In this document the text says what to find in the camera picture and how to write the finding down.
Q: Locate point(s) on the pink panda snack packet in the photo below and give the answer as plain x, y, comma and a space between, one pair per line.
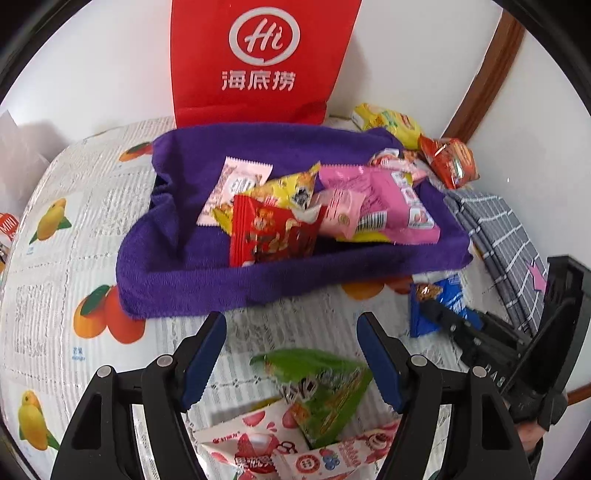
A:
406, 164

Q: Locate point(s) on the pale pink snack packet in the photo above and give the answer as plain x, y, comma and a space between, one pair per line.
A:
231, 184

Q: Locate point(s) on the white strawberry-print snack packet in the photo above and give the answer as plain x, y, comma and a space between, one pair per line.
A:
240, 443

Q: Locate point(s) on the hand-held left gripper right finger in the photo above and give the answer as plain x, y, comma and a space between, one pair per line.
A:
379, 364

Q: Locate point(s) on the white paper bag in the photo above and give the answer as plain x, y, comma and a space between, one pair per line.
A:
18, 157

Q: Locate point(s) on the large pink snack packet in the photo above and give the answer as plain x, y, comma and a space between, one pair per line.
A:
388, 198

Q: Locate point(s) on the fruit-print tablecloth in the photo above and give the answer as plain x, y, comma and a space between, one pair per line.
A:
92, 230

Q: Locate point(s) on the yellow snack packet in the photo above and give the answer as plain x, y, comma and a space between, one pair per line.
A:
286, 189

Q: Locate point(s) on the blue snack packet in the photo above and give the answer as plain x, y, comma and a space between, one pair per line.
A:
445, 290

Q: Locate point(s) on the yellow chips bag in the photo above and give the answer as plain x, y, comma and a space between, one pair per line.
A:
392, 122

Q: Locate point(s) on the red paper bag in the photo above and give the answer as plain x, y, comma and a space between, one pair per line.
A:
207, 92

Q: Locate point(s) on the purple towel-lined box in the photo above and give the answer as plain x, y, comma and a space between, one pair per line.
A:
207, 286

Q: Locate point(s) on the wooden door frame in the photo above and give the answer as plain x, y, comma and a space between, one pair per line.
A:
494, 69

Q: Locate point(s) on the grey checked cloth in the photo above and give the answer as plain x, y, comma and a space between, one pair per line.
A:
498, 240

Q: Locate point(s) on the pink berry-print snack packet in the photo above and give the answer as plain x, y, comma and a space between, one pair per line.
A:
351, 454

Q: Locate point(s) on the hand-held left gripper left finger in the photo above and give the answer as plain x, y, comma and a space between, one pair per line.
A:
203, 364

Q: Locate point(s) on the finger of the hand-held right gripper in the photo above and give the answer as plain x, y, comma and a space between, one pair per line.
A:
494, 325
461, 337

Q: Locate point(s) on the red chips bag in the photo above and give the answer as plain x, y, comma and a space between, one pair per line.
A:
452, 161

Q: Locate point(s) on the small pink round-logo packet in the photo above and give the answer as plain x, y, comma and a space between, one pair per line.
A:
341, 210

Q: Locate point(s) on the red and white box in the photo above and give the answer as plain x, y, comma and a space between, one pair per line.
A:
7, 226

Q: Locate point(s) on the red snack packet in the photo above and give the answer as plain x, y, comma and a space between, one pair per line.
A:
272, 235

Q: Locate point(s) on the green snack packet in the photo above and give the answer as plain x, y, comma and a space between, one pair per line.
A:
318, 383

